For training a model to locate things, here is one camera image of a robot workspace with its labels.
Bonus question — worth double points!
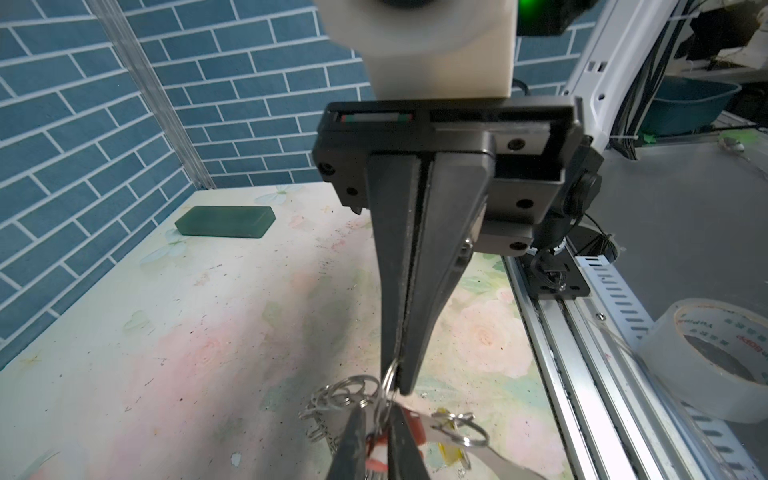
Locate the white tape roll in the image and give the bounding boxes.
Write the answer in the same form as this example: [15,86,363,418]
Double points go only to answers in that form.
[636,299,767,424]

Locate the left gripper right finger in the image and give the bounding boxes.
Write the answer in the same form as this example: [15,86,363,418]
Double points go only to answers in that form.
[387,413,430,480]

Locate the metal key organizer ring plate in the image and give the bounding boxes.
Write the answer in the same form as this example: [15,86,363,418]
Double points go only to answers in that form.
[299,364,541,479]

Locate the teal plastic bin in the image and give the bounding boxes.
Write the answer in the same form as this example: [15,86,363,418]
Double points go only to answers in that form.
[640,76,742,137]

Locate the green rectangular block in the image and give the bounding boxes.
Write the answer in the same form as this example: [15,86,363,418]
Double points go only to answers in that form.
[175,206,276,239]

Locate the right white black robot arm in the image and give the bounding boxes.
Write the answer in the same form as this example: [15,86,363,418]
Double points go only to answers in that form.
[312,1,679,395]

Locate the aluminium mounting rail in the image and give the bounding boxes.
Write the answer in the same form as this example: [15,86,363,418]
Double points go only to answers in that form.
[505,256,762,479]

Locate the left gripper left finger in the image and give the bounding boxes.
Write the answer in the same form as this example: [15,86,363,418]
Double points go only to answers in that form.
[326,405,367,480]

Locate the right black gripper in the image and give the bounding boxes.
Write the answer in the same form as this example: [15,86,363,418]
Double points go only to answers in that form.
[312,97,602,395]

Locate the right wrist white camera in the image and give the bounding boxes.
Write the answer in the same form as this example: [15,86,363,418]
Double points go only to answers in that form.
[316,0,518,100]

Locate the red key tag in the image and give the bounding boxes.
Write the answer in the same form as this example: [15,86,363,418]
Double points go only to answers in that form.
[365,407,429,479]

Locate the yellow key tag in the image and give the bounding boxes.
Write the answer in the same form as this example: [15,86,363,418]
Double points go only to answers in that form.
[432,407,472,473]

